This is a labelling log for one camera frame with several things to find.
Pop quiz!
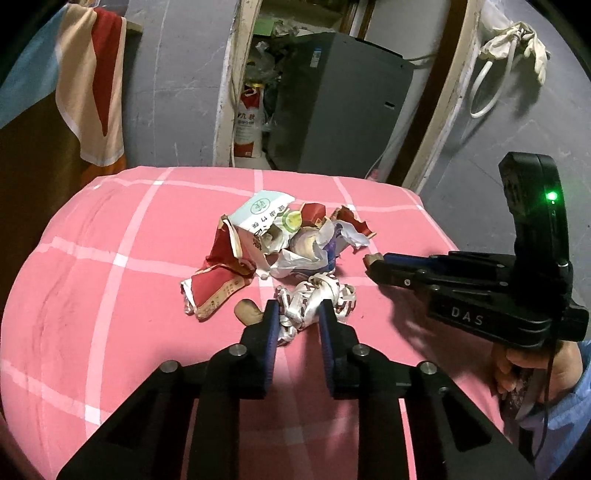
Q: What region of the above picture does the red torn carton piece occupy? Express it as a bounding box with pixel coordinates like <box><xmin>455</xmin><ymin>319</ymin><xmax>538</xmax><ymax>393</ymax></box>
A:
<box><xmin>180</xmin><ymin>215</ymin><xmax>256</xmax><ymax>322</ymax></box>

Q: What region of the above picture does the red white bottle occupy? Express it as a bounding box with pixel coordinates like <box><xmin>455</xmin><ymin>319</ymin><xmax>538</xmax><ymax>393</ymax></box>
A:
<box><xmin>233</xmin><ymin>83</ymin><xmax>264</xmax><ymax>158</ymax></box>

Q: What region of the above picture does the wooden door frame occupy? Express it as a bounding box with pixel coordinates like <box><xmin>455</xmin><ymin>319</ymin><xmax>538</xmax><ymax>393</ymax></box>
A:
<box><xmin>213</xmin><ymin>0</ymin><xmax>263</xmax><ymax>167</ymax></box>

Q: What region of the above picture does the grey refrigerator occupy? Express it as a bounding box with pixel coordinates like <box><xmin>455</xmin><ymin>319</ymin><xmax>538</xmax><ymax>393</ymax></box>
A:
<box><xmin>267</xmin><ymin>33</ymin><xmax>414</xmax><ymax>178</ymax></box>

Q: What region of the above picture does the white purple crumpled bag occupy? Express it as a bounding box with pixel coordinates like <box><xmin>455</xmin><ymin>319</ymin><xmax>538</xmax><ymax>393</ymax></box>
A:
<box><xmin>270</xmin><ymin>219</ymin><xmax>370</xmax><ymax>278</ymax></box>

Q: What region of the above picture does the blue sleeve forearm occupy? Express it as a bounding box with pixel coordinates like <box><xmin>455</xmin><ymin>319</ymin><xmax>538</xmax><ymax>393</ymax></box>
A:
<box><xmin>535</xmin><ymin>340</ymin><xmax>590</xmax><ymax>479</ymax></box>

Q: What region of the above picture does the white red wrapper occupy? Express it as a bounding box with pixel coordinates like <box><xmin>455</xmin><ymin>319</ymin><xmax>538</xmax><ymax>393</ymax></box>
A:
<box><xmin>274</xmin><ymin>273</ymin><xmax>356</xmax><ymax>346</ymax></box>

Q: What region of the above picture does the white green paper box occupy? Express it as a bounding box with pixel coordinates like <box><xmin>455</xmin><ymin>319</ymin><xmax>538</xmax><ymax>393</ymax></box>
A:
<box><xmin>229</xmin><ymin>190</ymin><xmax>297</xmax><ymax>255</ymax></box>

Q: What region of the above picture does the pink checked tablecloth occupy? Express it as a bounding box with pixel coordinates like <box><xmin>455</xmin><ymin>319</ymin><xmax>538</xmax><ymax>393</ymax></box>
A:
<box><xmin>1</xmin><ymin>167</ymin><xmax>503</xmax><ymax>479</ymax></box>

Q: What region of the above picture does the person's right hand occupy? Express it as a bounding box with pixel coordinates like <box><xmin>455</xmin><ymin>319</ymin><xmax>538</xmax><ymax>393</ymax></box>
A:
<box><xmin>492</xmin><ymin>342</ymin><xmax>584</xmax><ymax>403</ymax></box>

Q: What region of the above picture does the red torn wrapper piece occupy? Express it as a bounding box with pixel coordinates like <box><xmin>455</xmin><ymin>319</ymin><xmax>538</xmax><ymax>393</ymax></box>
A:
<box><xmin>331</xmin><ymin>205</ymin><xmax>376</xmax><ymax>239</ymax></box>

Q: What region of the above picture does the brown nut shell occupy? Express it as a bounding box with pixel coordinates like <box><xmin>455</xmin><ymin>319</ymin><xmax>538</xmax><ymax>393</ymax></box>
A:
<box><xmin>363</xmin><ymin>253</ymin><xmax>384</xmax><ymax>269</ymax></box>

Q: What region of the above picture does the striped hanging towel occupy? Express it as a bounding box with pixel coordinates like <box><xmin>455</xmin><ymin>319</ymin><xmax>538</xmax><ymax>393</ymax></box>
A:
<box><xmin>55</xmin><ymin>4</ymin><xmax>126</xmax><ymax>167</ymax></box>

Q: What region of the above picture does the brown peanut shell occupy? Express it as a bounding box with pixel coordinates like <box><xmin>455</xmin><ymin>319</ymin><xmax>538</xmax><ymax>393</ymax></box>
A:
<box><xmin>233</xmin><ymin>299</ymin><xmax>263</xmax><ymax>327</ymax></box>

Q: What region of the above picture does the white cloth on hook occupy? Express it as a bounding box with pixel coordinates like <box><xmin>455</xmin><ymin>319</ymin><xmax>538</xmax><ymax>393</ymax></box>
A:
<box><xmin>478</xmin><ymin>22</ymin><xmax>551</xmax><ymax>86</ymax></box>

